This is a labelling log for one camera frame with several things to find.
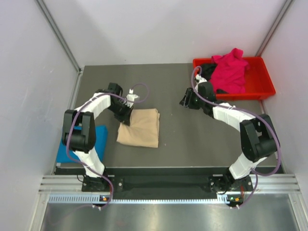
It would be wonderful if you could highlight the black t shirt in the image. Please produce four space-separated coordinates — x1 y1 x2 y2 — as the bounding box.
197 63 230 94

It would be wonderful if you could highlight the folded blue t shirt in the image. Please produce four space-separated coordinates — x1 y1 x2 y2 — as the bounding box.
56 125 108 164

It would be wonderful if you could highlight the aluminium frame rail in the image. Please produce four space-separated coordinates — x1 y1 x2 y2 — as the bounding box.
38 175 83 193

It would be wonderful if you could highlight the purple cable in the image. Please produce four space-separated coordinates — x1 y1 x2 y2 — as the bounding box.
191 66 282 209
64 83 150 209

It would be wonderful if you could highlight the red plastic bin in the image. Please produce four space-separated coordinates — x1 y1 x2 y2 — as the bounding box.
192 56 276 102

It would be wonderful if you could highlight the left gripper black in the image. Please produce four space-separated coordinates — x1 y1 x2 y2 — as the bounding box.
107 102 133 127

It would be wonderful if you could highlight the grey slotted cable duct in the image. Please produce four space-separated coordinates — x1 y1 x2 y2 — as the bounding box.
48 194 243 205

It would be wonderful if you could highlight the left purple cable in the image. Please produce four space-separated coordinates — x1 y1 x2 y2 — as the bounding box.
64 83 150 209

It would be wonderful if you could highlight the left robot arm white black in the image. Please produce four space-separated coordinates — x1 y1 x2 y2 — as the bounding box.
62 83 139 191

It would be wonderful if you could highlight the pink t shirt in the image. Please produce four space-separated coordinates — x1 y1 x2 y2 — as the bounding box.
210 48 250 94

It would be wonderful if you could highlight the beige t shirt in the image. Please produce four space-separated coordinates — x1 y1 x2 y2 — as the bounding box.
116 109 160 148

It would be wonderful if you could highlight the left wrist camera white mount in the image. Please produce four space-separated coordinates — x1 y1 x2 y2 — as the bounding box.
125 89 140 108

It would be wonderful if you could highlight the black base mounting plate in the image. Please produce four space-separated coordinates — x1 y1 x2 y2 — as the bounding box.
80 168 253 193

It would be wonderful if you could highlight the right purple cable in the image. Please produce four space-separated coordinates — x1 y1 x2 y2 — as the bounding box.
191 66 282 209

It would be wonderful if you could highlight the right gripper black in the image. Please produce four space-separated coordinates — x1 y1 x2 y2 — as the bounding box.
180 88 206 110

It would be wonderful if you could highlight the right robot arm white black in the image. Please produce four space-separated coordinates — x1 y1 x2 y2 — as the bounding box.
180 81 280 191

